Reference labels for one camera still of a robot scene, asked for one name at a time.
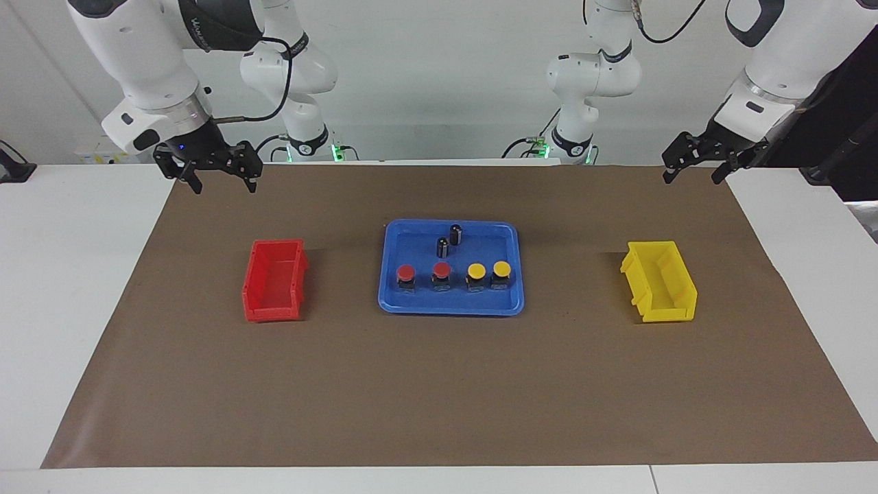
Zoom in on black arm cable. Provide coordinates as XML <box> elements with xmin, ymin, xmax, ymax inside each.
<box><xmin>209</xmin><ymin>36</ymin><xmax>294</xmax><ymax>124</ymax></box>
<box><xmin>630</xmin><ymin>0</ymin><xmax>709</xmax><ymax>45</ymax></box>

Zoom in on brown paper table mat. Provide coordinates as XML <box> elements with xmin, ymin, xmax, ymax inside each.
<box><xmin>41</xmin><ymin>163</ymin><xmax>878</xmax><ymax>469</ymax></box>

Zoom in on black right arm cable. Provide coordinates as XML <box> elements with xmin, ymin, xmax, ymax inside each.
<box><xmin>209</xmin><ymin>36</ymin><xmax>294</xmax><ymax>124</ymax></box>

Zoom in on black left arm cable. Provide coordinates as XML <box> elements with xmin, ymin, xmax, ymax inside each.
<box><xmin>630</xmin><ymin>0</ymin><xmax>709</xmax><ymax>45</ymax></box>

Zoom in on yellow plastic bin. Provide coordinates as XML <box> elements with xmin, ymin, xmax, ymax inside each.
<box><xmin>620</xmin><ymin>240</ymin><xmax>698</xmax><ymax>324</ymax></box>

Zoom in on black velcro strap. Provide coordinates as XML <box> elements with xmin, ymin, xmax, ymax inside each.
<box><xmin>180</xmin><ymin>0</ymin><xmax>227</xmax><ymax>52</ymax></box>

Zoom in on red plastic bin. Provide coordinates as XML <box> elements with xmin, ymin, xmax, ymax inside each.
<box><xmin>241</xmin><ymin>239</ymin><xmax>309</xmax><ymax>323</ymax></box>

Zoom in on blue plastic tray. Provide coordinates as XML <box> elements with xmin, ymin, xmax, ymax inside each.
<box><xmin>378</xmin><ymin>219</ymin><xmax>525</xmax><ymax>317</ymax></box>

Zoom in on black cloth covered stand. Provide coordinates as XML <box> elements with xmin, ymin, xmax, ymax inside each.
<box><xmin>768</xmin><ymin>27</ymin><xmax>878</xmax><ymax>203</ymax></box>

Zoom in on black clamp mount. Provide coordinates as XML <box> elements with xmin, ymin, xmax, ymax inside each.
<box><xmin>0</xmin><ymin>141</ymin><xmax>36</xmax><ymax>184</ymax></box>

